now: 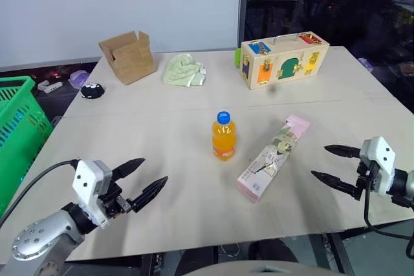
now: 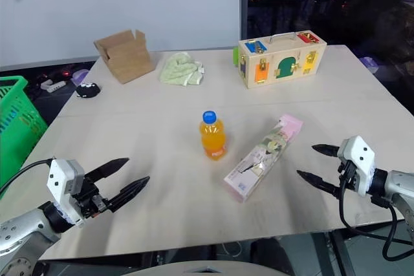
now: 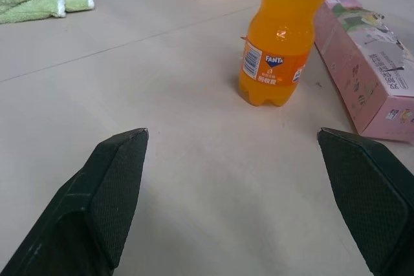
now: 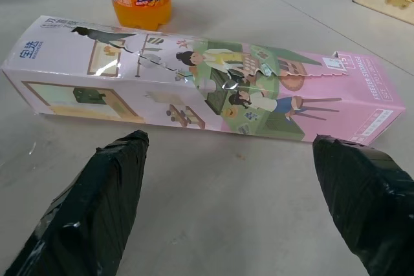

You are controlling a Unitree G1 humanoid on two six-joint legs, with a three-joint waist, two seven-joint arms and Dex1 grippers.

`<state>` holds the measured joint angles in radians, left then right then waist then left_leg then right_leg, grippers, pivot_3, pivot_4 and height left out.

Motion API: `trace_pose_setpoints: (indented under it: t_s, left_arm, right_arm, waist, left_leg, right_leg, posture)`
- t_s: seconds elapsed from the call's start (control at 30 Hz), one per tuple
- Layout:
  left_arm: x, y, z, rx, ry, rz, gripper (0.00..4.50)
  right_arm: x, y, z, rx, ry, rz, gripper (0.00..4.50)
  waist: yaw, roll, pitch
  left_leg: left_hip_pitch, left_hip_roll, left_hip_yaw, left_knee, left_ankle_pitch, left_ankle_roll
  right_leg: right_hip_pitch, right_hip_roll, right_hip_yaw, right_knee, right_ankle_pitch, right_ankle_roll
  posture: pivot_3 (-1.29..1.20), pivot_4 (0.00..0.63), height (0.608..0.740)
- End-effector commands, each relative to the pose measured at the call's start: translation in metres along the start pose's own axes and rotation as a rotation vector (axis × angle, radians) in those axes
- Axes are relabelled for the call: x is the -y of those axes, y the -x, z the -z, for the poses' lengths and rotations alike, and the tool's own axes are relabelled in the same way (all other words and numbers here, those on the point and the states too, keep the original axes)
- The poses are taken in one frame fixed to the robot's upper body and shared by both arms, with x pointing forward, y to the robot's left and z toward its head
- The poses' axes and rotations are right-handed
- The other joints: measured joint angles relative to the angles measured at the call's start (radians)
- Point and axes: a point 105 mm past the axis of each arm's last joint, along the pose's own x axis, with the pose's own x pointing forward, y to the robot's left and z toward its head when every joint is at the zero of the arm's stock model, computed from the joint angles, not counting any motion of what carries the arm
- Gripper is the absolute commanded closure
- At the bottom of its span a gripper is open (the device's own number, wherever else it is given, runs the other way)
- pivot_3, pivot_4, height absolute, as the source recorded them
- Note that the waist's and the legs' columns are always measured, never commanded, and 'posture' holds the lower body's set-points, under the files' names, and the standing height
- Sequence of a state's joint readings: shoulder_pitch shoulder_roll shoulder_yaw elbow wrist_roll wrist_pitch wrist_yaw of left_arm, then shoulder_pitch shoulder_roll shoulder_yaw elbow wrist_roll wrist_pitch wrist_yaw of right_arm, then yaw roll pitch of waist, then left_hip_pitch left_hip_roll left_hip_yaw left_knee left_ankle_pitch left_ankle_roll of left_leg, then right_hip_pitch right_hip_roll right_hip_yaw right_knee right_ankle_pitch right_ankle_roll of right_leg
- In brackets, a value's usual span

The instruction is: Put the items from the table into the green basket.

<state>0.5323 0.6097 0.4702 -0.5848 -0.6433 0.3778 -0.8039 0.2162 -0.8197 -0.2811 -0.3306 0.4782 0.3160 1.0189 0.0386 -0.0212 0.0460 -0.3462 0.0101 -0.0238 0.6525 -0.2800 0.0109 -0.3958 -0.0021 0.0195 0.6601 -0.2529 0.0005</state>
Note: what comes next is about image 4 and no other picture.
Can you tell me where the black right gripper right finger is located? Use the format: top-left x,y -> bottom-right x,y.
312,133 -> 414,276

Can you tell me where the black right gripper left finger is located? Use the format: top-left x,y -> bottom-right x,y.
2,129 -> 150,276

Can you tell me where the pink freezer bag box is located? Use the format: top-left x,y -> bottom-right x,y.
0,15 -> 406,147

